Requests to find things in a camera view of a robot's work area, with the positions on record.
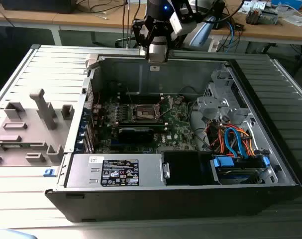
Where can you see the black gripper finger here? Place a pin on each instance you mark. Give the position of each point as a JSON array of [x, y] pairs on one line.
[[137, 26], [167, 49]]

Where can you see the silver CPU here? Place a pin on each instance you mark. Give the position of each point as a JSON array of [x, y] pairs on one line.
[[157, 58]]

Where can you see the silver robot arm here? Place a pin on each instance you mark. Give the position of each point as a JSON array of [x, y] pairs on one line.
[[201, 31]]

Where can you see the black RAM slot bank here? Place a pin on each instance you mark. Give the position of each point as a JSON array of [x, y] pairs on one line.
[[145, 99], [159, 128]]

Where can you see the CPU socket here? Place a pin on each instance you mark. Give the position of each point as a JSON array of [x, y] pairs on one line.
[[143, 114]]

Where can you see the copper CPU cooler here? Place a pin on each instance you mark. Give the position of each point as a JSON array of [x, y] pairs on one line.
[[252, 16]]

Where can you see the silver coin cell battery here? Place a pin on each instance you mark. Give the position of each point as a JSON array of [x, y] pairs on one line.
[[178, 100]]

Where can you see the black upright box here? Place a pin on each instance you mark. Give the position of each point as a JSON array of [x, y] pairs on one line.
[[220, 15]]

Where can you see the green motherboard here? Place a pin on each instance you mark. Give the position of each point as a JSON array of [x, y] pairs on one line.
[[178, 119]]

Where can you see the silver metal drive cage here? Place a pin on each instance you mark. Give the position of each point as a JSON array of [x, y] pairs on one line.
[[215, 104]]

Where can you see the black graphics card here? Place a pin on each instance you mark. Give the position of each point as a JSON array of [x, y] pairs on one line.
[[135, 135]]

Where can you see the black box on desk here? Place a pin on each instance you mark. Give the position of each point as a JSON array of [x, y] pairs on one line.
[[36, 6]]

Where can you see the silver metal drive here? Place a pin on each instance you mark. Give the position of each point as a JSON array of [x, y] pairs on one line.
[[270, 17]]

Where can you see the wooden desk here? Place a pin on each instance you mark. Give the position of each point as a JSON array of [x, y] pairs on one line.
[[29, 17]]

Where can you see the hard disk in blue carrier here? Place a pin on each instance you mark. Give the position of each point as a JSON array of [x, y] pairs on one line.
[[225, 163]]

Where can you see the blue cardboard box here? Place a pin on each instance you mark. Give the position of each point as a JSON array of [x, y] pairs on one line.
[[287, 3]]

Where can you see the silver power supply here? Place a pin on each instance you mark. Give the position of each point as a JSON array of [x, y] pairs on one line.
[[78, 171]]

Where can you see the grey parts rack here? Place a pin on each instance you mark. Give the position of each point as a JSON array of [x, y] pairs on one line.
[[36, 139]]

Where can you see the black PC case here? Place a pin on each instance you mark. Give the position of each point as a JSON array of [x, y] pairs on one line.
[[140, 204]]

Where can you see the green RAM stick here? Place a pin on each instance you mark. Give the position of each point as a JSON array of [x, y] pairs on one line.
[[19, 145]]

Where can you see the blue case latch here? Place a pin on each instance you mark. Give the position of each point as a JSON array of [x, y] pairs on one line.
[[49, 173]]

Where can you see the pale blue blurred object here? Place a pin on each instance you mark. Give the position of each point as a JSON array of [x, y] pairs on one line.
[[11, 235]]

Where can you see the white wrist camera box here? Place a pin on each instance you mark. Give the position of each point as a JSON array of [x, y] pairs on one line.
[[176, 23]]

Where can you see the silver expansion bracket row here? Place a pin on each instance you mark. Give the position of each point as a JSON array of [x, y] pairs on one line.
[[90, 98]]

